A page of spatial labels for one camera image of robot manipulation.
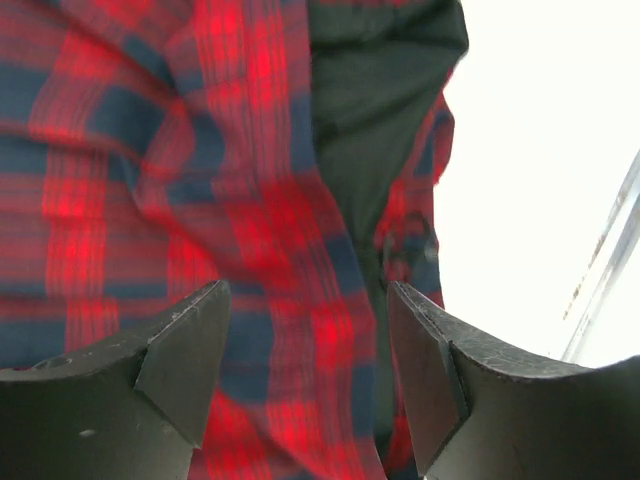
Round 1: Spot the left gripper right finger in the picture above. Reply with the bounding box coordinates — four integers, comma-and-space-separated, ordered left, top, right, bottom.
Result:
388, 282, 639, 480

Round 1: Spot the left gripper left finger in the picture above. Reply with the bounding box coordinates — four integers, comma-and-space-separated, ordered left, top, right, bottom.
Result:
1, 281, 231, 480

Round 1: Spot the red navy plaid skirt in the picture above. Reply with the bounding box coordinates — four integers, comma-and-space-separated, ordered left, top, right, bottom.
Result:
1, 1, 468, 479

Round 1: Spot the aluminium front rail frame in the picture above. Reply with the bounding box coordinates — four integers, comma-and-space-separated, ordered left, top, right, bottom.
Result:
560, 157, 639, 362

